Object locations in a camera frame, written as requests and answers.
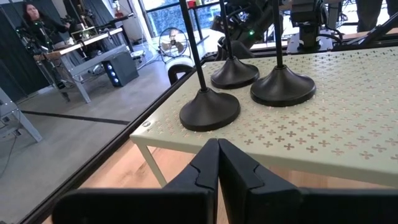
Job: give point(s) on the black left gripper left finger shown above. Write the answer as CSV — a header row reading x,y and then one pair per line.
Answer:
x,y
186,205

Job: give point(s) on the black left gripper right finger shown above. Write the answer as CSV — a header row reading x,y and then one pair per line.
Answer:
x,y
264,205

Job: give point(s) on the tall black candlestick holder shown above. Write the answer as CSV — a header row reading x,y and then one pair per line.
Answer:
x,y
234,76
210,112

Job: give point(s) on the short black candlestick holder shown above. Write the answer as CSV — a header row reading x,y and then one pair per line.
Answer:
x,y
283,90

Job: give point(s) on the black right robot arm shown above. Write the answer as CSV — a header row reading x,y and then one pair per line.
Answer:
x,y
308,31

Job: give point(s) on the green perforated metal shelf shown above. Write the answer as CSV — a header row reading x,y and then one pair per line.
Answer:
x,y
342,118

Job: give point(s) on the black computer tower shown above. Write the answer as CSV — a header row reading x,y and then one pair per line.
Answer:
x,y
124,67

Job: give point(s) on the round floor fan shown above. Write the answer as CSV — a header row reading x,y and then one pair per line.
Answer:
x,y
174,43

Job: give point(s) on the wood top grey desk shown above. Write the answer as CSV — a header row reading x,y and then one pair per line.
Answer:
x,y
93,62

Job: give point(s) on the grey metal table leg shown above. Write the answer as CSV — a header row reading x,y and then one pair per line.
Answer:
x,y
21,121

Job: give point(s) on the red cup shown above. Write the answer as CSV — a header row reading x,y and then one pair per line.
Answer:
x,y
192,3

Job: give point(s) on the person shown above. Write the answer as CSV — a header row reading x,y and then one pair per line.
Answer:
x,y
370,15
34,14

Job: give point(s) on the black partition panel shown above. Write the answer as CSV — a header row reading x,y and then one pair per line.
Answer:
x,y
12,74

